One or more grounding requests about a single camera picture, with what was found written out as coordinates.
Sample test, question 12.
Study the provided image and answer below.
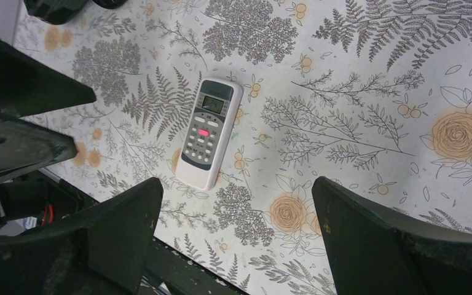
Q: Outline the white remote control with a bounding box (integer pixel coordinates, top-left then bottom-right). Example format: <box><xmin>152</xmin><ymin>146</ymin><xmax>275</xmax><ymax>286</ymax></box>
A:
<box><xmin>175</xmin><ymin>77</ymin><xmax>243</xmax><ymax>191</ymax></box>

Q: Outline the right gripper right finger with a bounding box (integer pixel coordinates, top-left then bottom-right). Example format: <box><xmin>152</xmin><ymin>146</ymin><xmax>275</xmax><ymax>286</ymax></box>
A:
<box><xmin>312</xmin><ymin>176</ymin><xmax>472</xmax><ymax>294</ymax></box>

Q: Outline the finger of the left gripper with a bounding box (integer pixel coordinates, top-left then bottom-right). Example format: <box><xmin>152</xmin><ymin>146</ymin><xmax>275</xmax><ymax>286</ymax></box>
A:
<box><xmin>0</xmin><ymin>40</ymin><xmax>96</xmax><ymax>117</ymax></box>

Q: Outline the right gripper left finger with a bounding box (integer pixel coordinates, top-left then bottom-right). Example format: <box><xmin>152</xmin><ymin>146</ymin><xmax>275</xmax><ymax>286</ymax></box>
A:
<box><xmin>0</xmin><ymin>178</ymin><xmax>163</xmax><ymax>294</ymax></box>

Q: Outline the floral table mat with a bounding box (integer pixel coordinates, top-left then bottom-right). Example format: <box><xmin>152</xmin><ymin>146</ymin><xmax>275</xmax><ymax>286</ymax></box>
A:
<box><xmin>14</xmin><ymin>1</ymin><xmax>472</xmax><ymax>294</ymax></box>

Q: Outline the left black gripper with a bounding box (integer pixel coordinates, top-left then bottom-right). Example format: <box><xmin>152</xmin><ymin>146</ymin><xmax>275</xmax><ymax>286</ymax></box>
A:
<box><xmin>0</xmin><ymin>112</ymin><xmax>77</xmax><ymax>236</ymax></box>

